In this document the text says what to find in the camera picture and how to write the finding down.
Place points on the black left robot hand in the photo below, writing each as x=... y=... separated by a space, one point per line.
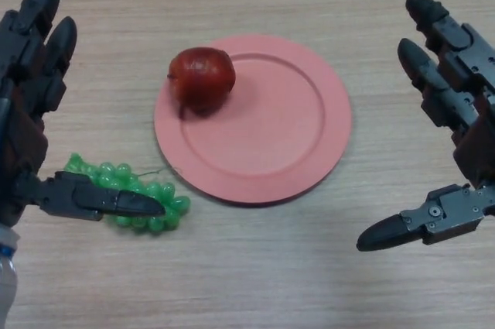
x=23 y=93

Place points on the green grape bunch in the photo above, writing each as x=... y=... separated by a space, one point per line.
x=154 y=224

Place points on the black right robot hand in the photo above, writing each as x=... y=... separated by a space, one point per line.
x=472 y=66

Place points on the red apple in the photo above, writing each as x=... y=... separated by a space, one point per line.
x=203 y=79

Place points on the pink round plate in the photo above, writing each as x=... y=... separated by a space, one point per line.
x=270 y=131

